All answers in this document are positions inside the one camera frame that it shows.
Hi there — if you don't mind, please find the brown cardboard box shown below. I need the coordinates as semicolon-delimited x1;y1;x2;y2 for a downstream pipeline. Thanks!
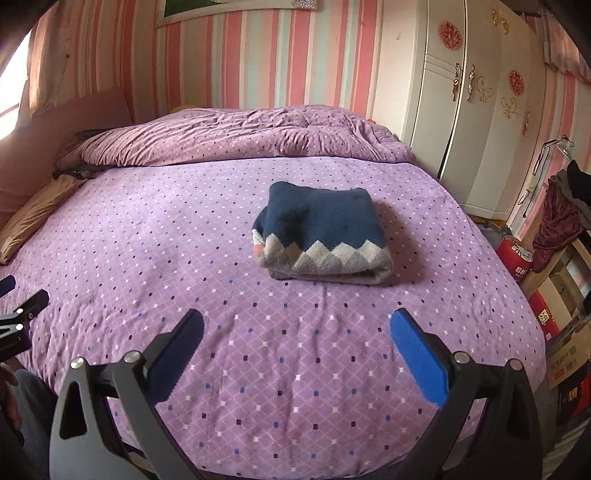
546;323;591;391

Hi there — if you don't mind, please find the white wardrobe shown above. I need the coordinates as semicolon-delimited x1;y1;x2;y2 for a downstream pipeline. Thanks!
399;0;552;222

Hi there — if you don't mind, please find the dark cloth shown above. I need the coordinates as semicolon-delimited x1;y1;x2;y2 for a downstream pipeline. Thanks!
52;130;112;180

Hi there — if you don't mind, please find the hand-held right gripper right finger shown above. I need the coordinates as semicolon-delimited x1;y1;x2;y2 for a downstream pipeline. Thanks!
388;308;546;480

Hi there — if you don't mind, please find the pink headboard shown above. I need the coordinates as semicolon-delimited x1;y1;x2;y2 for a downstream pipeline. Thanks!
0;85;134;232

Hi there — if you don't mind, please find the purple diamond-print bed sheet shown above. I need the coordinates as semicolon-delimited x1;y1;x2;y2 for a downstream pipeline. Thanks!
0;157;548;480

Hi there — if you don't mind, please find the red canister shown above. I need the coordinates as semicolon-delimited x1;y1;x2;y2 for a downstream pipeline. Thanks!
496;234;536;283

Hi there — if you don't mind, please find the framed wall picture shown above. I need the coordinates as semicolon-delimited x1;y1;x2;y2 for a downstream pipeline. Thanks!
154;0;319;28

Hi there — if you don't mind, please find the navy patterned knit sweater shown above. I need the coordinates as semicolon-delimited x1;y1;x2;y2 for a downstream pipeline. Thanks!
252;181;393;285

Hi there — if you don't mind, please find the pink frilled curtain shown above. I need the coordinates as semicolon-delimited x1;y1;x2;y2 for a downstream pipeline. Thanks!
538;7;591;81

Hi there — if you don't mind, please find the maroon garment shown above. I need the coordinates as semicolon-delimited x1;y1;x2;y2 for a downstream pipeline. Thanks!
531;182;587;275

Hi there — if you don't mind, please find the person's left hand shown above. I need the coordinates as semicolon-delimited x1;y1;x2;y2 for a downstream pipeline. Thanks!
0;362;21;432

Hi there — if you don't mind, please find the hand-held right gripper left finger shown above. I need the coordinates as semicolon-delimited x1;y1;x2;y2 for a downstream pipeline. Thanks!
48;308;206;480

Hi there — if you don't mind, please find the red cardboard box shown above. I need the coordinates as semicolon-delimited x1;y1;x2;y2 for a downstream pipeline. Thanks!
527;290;563;343

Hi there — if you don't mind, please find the tan pillow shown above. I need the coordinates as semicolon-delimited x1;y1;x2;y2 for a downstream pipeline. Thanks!
0;174;88;265

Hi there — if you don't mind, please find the person's leg in jeans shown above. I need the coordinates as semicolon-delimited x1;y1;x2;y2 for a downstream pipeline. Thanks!
9;369;58;480

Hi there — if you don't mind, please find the black garment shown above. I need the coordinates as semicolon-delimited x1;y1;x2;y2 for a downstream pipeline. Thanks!
564;159;591;206

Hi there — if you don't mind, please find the window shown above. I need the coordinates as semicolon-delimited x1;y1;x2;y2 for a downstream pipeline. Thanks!
0;41;33;139

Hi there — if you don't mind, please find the purple dotted quilt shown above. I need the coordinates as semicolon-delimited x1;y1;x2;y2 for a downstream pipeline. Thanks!
76;105;416;168

